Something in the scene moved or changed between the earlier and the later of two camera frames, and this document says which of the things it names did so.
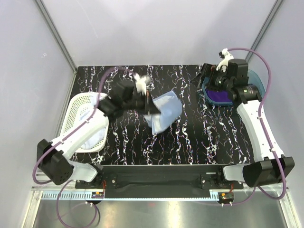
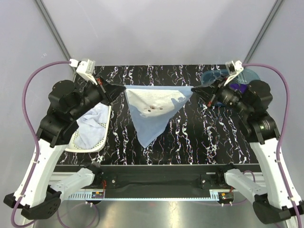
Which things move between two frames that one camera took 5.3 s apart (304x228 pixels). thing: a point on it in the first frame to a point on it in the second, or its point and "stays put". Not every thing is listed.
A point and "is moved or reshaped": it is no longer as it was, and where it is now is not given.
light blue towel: x=170 y=106 is moved or reshaped
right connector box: x=225 y=197 stays put
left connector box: x=97 y=194 stays put
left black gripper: x=149 y=105 to x=110 y=91
